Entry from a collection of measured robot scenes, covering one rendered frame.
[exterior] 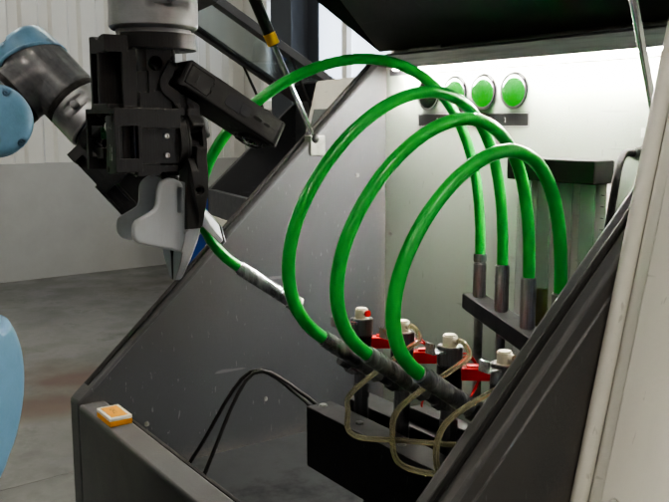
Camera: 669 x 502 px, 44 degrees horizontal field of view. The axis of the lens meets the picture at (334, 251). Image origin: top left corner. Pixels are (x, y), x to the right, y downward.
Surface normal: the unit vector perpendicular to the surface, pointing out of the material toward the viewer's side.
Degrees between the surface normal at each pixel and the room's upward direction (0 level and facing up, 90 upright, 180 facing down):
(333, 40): 90
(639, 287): 76
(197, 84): 88
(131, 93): 90
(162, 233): 93
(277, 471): 0
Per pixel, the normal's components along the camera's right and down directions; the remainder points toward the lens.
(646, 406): -0.80, -0.15
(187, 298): 0.57, 0.12
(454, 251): -0.82, 0.08
